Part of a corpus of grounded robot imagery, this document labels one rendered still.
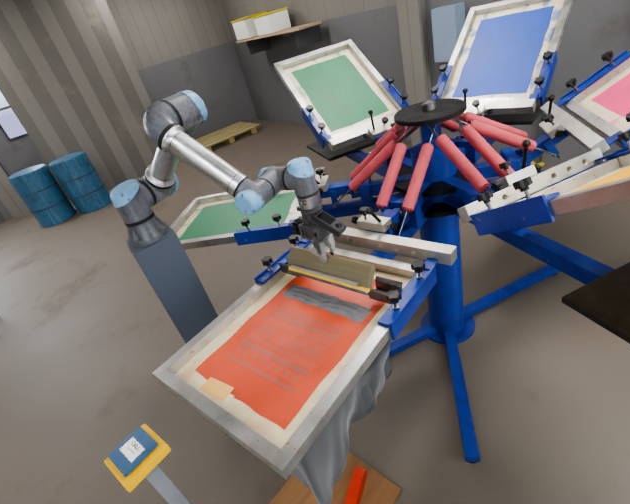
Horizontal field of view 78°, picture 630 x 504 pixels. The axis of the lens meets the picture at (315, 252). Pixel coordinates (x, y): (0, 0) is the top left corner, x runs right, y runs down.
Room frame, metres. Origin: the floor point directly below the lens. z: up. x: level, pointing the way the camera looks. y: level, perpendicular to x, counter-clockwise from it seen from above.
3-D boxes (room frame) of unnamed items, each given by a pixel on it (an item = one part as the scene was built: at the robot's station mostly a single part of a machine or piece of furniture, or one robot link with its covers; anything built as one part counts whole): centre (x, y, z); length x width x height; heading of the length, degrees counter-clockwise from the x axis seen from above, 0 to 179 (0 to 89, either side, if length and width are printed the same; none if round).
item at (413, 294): (0.94, -0.25, 0.97); 0.30 x 0.05 x 0.07; 133
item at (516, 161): (1.70, -0.66, 0.99); 0.82 x 0.79 x 0.12; 133
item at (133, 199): (1.50, 0.63, 1.37); 0.13 x 0.12 x 0.14; 142
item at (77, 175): (6.15, 3.45, 0.42); 1.10 x 0.67 x 0.84; 116
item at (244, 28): (7.54, -0.03, 1.76); 0.53 x 0.43 x 0.30; 26
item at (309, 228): (1.15, -0.02, 1.23); 0.09 x 0.08 x 0.12; 43
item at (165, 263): (1.49, 0.63, 0.60); 0.18 x 0.18 x 1.20; 26
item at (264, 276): (1.35, 0.13, 0.97); 0.30 x 0.05 x 0.07; 133
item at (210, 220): (1.97, 0.21, 1.05); 1.08 x 0.61 x 0.23; 73
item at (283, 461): (0.98, 0.12, 0.97); 0.79 x 0.58 x 0.04; 133
